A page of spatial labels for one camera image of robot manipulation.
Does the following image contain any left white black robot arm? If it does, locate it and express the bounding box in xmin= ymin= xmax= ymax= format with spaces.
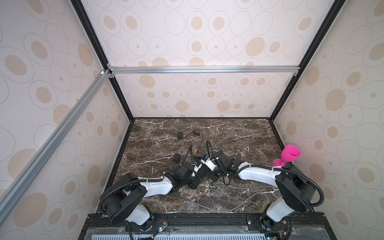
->
xmin=98 ymin=164 xmax=209 ymax=226

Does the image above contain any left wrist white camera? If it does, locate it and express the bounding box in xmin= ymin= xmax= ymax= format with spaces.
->
xmin=192 ymin=161 xmax=202 ymax=177

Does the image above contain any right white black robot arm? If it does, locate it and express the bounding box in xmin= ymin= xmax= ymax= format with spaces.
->
xmin=202 ymin=151 xmax=325 ymax=225

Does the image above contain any left diagonal aluminium frame bar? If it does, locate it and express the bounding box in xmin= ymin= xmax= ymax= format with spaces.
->
xmin=1 ymin=69 xmax=112 ymax=225

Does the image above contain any horizontal aluminium frame bar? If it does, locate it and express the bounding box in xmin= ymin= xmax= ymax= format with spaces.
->
xmin=102 ymin=65 xmax=300 ymax=76

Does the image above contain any pink plastic goblet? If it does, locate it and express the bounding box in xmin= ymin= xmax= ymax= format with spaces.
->
xmin=273 ymin=145 xmax=302 ymax=167

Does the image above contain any small black adapter with cable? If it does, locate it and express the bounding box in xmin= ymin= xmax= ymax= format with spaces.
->
xmin=177 ymin=131 xmax=204 ymax=154

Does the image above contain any black front rail base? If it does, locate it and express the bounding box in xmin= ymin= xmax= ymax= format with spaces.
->
xmin=79 ymin=212 xmax=336 ymax=240

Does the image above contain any black power adapter with plug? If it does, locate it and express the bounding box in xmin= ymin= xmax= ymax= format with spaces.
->
xmin=172 ymin=152 xmax=205 ymax=164

